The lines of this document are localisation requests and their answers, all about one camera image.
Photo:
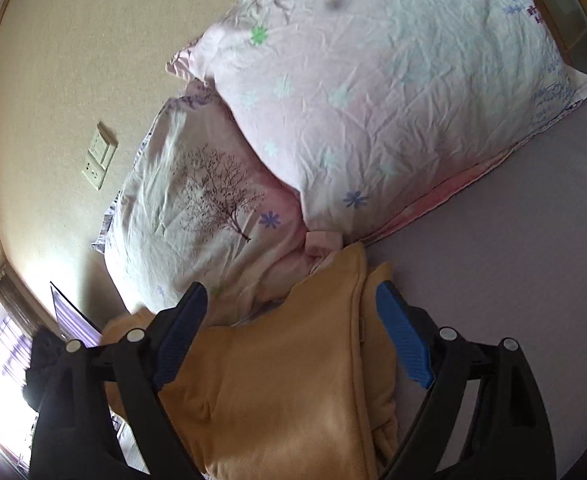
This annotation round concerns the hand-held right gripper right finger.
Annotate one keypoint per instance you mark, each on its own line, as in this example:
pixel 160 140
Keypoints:
pixel 406 340

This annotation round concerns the dark flat screen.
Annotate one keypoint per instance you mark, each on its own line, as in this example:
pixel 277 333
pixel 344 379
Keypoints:
pixel 71 317

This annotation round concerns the pink tree print pillow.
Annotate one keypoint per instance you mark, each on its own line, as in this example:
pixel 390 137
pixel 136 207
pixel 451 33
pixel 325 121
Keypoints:
pixel 208 210

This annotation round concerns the tan fleece garment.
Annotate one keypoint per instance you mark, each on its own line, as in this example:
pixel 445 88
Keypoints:
pixel 283 385

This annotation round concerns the white wall switch socket panel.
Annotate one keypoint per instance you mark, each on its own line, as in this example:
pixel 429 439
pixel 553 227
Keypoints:
pixel 99 155

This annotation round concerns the pink floral pillow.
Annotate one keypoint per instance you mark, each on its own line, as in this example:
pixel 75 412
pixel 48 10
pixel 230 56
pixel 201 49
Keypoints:
pixel 373 100

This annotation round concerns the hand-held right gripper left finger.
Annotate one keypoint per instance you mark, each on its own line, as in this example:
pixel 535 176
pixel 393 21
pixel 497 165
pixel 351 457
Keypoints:
pixel 176 340

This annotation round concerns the lavender bed sheet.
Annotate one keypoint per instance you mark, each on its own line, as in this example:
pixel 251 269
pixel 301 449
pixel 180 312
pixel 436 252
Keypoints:
pixel 498 285

